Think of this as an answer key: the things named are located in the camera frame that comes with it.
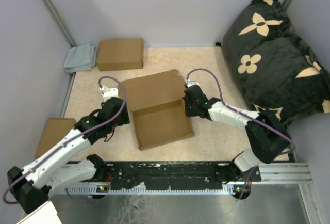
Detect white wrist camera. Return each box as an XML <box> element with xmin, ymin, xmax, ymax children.
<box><xmin>184</xmin><ymin>79</ymin><xmax>200</xmax><ymax>88</ymax></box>
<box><xmin>100</xmin><ymin>86</ymin><xmax>119</xmax><ymax>102</ymax></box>

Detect brown cardboard box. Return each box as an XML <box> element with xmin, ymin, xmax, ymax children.
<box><xmin>96</xmin><ymin>38</ymin><xmax>144</xmax><ymax>71</ymax></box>
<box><xmin>121</xmin><ymin>69</ymin><xmax>194</xmax><ymax>151</ymax></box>

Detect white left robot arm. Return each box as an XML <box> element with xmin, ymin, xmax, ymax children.
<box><xmin>5</xmin><ymin>97</ymin><xmax>130</xmax><ymax>214</ymax></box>

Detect folded brown cardboard box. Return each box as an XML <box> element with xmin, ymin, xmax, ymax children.
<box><xmin>96</xmin><ymin>38</ymin><xmax>144</xmax><ymax>71</ymax></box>

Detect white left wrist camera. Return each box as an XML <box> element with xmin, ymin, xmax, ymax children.
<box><xmin>100</xmin><ymin>86</ymin><xmax>119</xmax><ymax>102</ymax></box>

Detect grey folded cloth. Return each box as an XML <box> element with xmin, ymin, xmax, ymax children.
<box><xmin>63</xmin><ymin>43</ymin><xmax>96</xmax><ymax>74</ymax></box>

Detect white board corner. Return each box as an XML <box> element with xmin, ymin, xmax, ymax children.
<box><xmin>18</xmin><ymin>201</ymin><xmax>62</xmax><ymax>224</ymax></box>

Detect aluminium frame rail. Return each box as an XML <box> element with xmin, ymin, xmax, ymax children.
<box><xmin>19</xmin><ymin>162</ymin><xmax>323</xmax><ymax>224</ymax></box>

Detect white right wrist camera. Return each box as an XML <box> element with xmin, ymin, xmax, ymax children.
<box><xmin>184</xmin><ymin>79</ymin><xmax>200</xmax><ymax>88</ymax></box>

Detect black floral pillow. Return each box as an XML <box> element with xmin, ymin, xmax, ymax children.
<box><xmin>221</xmin><ymin>0</ymin><xmax>329</xmax><ymax>123</ymax></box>

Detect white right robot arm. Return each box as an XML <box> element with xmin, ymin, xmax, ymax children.
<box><xmin>183</xmin><ymin>82</ymin><xmax>291</xmax><ymax>181</ymax></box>

